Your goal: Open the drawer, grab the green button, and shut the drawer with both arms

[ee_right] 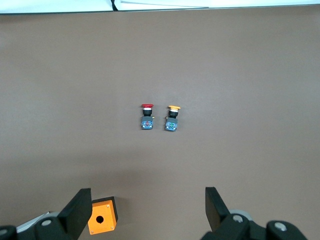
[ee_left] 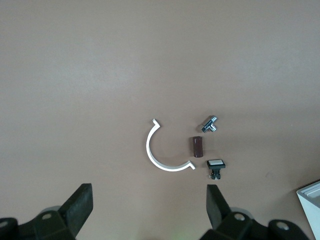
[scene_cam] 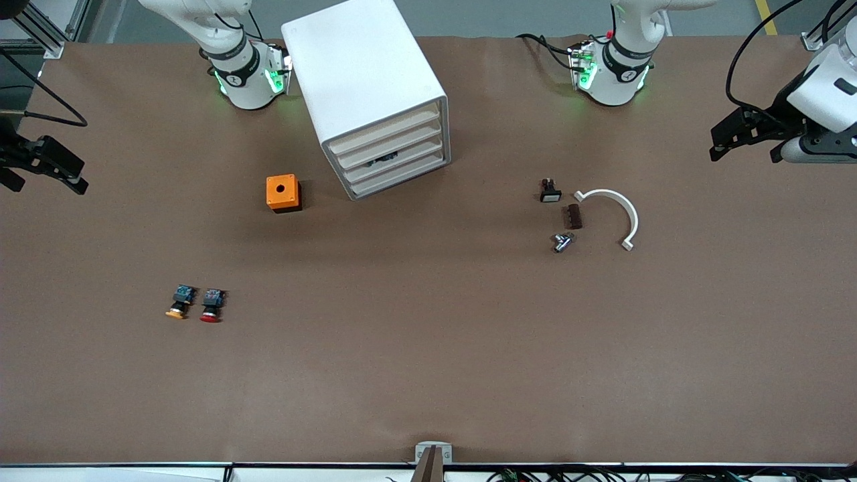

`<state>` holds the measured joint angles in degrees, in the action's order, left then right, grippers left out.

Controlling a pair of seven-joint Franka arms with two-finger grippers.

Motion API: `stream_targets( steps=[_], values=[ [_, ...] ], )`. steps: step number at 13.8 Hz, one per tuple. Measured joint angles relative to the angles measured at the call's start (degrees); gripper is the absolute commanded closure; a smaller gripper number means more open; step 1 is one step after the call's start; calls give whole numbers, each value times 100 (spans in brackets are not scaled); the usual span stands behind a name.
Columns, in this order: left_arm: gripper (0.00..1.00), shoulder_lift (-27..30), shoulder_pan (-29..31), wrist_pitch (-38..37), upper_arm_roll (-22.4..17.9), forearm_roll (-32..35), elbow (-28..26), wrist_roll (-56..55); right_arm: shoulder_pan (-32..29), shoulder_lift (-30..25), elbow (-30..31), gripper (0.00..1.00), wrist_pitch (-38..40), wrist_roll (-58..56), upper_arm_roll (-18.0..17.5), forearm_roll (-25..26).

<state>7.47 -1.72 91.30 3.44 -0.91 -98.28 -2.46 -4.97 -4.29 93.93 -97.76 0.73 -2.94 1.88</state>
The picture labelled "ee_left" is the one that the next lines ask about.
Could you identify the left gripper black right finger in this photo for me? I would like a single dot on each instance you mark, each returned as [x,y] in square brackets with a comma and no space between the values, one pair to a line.
[217,207]

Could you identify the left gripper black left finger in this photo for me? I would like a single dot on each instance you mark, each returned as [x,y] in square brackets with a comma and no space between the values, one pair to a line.
[75,207]

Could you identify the white drawer cabinet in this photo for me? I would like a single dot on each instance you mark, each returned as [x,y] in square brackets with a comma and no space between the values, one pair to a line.
[310,212]

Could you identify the chrome angle valve fitting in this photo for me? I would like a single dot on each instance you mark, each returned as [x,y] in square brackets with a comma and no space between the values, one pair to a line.
[209,123]

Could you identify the white square push button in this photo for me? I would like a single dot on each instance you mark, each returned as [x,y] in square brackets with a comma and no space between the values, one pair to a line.
[216,163]

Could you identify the white semicircular pipe clamp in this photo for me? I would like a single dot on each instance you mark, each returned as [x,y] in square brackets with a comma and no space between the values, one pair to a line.
[148,150]

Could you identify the brown table cover mat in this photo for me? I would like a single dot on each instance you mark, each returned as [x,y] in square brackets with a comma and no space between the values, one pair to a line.
[100,75]

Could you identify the dark brown cylinder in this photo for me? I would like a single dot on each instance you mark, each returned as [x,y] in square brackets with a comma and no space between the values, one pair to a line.
[197,147]

